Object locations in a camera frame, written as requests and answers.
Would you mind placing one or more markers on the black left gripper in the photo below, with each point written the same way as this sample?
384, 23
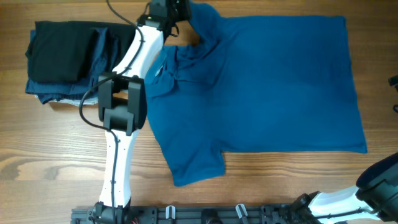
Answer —
185, 10

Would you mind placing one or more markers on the blue polo shirt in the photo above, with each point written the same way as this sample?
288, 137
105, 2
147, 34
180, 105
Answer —
252, 84

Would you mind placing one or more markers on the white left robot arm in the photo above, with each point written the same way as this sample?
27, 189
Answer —
122, 107

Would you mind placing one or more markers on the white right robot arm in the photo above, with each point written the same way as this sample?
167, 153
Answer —
373, 197

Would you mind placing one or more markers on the navy folded garment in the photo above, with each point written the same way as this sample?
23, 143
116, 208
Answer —
103, 58

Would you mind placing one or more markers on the white folded garment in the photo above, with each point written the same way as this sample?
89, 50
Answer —
74, 100

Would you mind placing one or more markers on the black folded garment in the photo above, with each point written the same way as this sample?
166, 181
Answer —
60, 52

